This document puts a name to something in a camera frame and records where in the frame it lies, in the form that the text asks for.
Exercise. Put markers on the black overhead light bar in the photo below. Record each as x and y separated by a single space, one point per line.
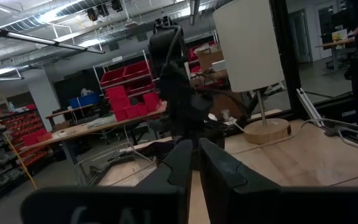
42 40

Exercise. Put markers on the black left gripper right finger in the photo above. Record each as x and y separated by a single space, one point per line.
247 202

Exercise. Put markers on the silver aluminium rail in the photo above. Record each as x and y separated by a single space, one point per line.
309 107

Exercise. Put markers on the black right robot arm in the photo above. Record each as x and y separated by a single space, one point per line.
163 49

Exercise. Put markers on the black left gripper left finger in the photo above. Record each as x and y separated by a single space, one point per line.
154 205

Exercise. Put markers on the long wooden workbench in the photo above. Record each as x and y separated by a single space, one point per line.
82 129

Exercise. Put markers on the brown cardboard box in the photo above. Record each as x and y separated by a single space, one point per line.
209 59

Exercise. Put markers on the red plastic storage bin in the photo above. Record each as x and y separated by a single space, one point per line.
151 102
136 69
113 77
116 92

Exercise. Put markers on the black parts shelf rack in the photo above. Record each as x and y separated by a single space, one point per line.
14 130

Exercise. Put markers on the blue plastic storage bin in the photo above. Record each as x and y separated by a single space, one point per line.
85 100

